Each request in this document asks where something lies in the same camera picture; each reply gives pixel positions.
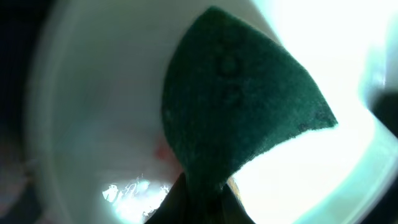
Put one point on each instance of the round black tray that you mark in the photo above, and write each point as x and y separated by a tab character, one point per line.
21	23

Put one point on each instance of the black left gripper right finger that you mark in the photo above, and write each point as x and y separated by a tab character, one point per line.
232	209

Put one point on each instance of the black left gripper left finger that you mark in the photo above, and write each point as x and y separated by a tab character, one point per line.
173	207

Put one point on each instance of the mint plate with red stain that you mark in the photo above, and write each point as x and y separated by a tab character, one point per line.
94	123

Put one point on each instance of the green yellow sponge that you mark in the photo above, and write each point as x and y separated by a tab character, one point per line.
231	94

